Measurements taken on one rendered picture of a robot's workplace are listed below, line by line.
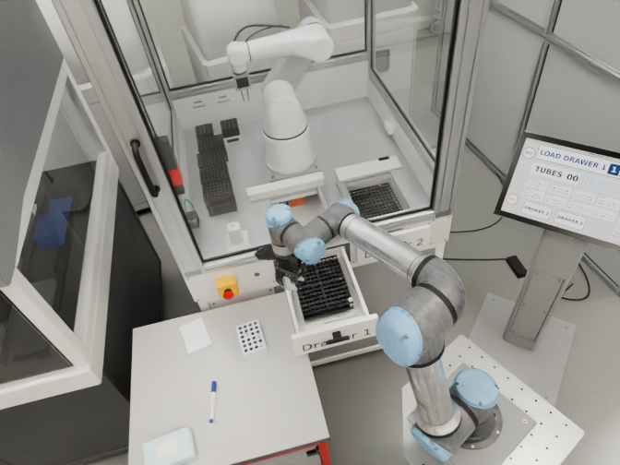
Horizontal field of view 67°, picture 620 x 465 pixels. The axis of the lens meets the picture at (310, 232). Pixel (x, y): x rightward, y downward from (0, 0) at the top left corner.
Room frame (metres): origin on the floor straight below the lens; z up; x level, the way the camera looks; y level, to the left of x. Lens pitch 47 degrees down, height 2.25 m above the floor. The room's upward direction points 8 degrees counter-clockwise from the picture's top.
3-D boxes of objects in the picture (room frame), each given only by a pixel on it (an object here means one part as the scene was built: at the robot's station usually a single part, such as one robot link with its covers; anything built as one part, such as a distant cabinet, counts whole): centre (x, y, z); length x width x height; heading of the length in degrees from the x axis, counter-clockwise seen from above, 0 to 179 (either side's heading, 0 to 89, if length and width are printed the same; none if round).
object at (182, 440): (0.55, 0.52, 0.78); 0.15 x 0.10 x 0.04; 104
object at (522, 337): (1.12, -0.96, 0.51); 0.50 x 0.45 x 1.02; 143
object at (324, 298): (1.02, -0.01, 0.87); 0.22 x 0.18 x 0.06; 7
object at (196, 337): (0.96, 0.47, 0.77); 0.13 x 0.09 x 0.02; 20
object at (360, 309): (1.02, -0.01, 0.86); 0.40 x 0.26 x 0.06; 7
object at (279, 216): (0.94, 0.08, 1.30); 0.09 x 0.08 x 0.11; 35
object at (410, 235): (1.17, -0.31, 0.87); 0.29 x 0.02 x 0.11; 97
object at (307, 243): (0.87, 0.01, 1.29); 0.11 x 0.11 x 0.08; 35
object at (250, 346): (0.90, 0.26, 0.78); 0.12 x 0.08 x 0.04; 13
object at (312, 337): (0.82, -0.04, 0.87); 0.29 x 0.02 x 0.11; 97
